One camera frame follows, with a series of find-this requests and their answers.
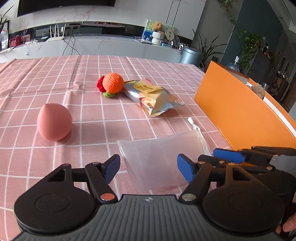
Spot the translucent mesh bag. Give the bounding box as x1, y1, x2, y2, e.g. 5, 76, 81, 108
117, 118, 211, 191

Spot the pink egg sponge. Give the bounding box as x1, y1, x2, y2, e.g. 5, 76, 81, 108
37, 103, 72, 141

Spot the silver yellow wipes pack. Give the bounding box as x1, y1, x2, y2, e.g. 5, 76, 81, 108
122, 79, 185, 117

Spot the orange crochet ball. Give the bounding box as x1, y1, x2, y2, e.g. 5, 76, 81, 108
96, 73, 125, 98

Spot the brown plush toy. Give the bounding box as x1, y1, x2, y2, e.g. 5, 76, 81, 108
250, 85, 265, 100

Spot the person hand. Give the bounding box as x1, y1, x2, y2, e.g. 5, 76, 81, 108
275, 213, 296, 235

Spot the orange cardboard box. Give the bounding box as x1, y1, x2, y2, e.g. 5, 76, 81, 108
195, 61, 295, 150

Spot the pink checkered tablecloth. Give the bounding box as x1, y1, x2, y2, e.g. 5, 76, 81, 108
1, 55, 229, 240

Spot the blue water jug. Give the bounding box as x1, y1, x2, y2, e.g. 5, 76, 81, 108
227, 56, 240, 72

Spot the hanging green vine plant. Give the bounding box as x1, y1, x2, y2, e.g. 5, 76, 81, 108
237, 29, 265, 70

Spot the grey metal trash bin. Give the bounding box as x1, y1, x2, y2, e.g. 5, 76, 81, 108
179, 46, 203, 67

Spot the potted long leaf plant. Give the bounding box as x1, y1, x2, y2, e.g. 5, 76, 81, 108
192, 30, 227, 70

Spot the white marble TV console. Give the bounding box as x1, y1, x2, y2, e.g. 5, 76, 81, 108
1, 36, 181, 63

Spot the white wifi router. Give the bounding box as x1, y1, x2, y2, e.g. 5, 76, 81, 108
47, 24, 66, 42

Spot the small teddy bear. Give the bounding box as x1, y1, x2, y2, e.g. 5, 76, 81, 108
152, 22, 163, 32

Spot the green plant in vase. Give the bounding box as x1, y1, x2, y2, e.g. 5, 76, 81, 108
0, 5, 14, 50

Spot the black power cable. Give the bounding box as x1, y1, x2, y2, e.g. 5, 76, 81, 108
62, 34, 80, 56

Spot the black wall television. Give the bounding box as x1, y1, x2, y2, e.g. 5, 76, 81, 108
17, 0, 116, 16

